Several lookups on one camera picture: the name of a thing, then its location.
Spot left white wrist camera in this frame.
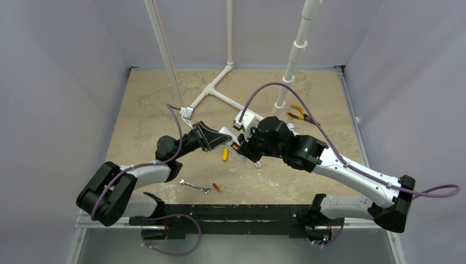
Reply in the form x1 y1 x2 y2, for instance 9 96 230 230
180 106 195 128

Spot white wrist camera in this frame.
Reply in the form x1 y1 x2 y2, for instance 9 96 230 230
180 106 195 128
233 111 258 141

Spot white PVC pipe frame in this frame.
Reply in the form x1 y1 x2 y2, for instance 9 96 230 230
144 0 322 111

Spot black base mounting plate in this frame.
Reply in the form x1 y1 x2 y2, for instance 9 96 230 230
129 204 344 240

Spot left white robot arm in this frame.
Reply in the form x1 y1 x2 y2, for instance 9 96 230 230
76 122 239 227

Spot silver open-end wrench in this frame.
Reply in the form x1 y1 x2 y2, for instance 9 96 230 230
179 179 211 195

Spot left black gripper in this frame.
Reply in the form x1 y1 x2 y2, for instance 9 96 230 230
172 122 231 161

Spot yellow handled screwdriver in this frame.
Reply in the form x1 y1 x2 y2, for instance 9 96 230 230
222 147 230 162

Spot yellow handled pliers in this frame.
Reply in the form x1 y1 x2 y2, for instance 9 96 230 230
286 104 320 125

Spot white remote control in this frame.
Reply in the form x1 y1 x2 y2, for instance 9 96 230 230
219 127 247 162

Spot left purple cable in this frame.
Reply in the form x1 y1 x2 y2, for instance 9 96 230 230
90 103 203 256

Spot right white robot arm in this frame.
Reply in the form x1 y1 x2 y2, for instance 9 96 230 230
234 116 415 233

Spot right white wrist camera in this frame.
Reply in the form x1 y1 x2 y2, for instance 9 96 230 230
233 111 258 141

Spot aluminium rail frame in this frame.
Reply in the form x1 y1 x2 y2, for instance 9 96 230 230
67 68 406 263

